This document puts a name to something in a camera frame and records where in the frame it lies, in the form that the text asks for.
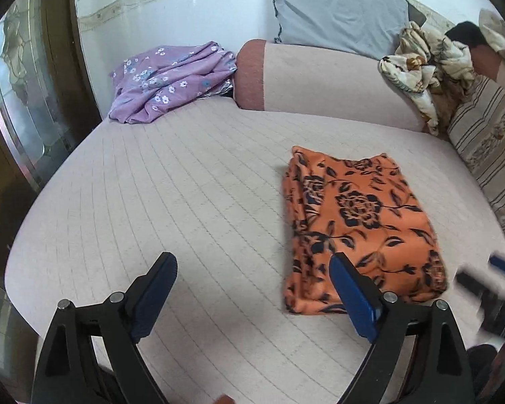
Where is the cream floral blanket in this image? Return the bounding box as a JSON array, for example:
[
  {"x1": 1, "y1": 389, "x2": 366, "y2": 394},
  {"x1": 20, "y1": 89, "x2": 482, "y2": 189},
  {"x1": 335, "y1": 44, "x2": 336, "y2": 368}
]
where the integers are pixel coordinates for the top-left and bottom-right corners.
[{"x1": 378, "y1": 21, "x2": 476, "y2": 136}]

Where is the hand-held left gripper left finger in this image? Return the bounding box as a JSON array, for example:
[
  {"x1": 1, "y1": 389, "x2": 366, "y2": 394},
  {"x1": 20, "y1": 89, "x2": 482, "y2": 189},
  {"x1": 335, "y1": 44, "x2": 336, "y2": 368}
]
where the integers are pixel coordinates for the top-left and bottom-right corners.
[{"x1": 30, "y1": 251, "x2": 178, "y2": 404}]

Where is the stained glass wooden door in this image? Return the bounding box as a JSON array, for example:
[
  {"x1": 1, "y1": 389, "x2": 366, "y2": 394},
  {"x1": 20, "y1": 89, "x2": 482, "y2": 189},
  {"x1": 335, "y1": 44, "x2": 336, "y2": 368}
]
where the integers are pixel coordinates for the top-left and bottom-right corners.
[{"x1": 0, "y1": 0, "x2": 97, "y2": 388}]

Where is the silver plastic bag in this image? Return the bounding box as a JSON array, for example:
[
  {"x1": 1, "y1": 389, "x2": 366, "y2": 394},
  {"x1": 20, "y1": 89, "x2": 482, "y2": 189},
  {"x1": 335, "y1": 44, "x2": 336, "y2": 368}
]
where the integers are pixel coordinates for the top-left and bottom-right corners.
[{"x1": 196, "y1": 82, "x2": 236, "y2": 99}]

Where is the orange floral shirt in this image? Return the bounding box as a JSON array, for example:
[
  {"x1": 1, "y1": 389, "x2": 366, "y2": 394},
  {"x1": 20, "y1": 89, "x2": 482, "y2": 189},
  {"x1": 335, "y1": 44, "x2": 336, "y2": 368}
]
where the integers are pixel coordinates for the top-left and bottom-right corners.
[{"x1": 281, "y1": 146, "x2": 449, "y2": 316}]

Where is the red-brown cushion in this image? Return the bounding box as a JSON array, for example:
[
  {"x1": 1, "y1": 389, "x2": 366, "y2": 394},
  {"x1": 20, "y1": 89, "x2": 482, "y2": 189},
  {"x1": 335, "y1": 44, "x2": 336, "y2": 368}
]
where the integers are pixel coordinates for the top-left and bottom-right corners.
[{"x1": 471, "y1": 44, "x2": 505, "y2": 80}]

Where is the black cloth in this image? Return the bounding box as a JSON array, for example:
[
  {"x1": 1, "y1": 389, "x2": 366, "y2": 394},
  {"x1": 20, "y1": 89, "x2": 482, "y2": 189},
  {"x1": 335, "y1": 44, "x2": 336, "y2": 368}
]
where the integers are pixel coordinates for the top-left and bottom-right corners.
[{"x1": 445, "y1": 21, "x2": 486, "y2": 49}]

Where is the purple floral cloth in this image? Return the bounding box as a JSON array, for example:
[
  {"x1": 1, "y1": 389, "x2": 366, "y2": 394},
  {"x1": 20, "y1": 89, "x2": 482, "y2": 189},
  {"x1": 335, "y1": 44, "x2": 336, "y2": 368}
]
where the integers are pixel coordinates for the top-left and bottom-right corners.
[{"x1": 108, "y1": 41, "x2": 237, "y2": 125}]

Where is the cream cloth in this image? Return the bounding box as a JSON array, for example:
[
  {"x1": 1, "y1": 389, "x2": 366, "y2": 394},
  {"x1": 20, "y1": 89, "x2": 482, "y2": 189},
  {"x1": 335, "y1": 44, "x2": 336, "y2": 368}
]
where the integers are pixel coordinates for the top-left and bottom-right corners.
[{"x1": 479, "y1": 8, "x2": 505, "y2": 60}]

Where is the pink bolster cushion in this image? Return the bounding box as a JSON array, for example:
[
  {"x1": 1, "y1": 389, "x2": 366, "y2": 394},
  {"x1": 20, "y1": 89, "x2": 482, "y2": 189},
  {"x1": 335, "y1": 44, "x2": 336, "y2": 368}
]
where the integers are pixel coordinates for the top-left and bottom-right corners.
[{"x1": 233, "y1": 39, "x2": 449, "y2": 135}]

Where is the pink quilted bed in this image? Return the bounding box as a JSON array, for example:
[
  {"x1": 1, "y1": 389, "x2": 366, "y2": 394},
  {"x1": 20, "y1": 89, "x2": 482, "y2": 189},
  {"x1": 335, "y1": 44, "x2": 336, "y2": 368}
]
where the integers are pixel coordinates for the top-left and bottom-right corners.
[{"x1": 4, "y1": 99, "x2": 505, "y2": 404}]

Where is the striped floral pillow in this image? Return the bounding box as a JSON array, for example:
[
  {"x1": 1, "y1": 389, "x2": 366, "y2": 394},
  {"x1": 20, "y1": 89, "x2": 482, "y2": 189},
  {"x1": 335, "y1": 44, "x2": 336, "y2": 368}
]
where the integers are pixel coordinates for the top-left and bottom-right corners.
[{"x1": 446, "y1": 76, "x2": 505, "y2": 236}]

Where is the grey pillow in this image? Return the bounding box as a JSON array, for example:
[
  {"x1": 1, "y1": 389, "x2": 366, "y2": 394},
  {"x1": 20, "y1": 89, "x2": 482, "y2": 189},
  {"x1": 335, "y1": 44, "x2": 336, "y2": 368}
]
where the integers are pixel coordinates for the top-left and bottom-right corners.
[{"x1": 268, "y1": 0, "x2": 426, "y2": 60}]

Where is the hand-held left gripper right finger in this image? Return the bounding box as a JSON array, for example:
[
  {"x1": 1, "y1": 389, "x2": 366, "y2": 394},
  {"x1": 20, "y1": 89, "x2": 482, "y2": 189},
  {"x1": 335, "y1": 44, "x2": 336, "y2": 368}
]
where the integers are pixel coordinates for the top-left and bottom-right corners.
[{"x1": 329, "y1": 252, "x2": 476, "y2": 404}]

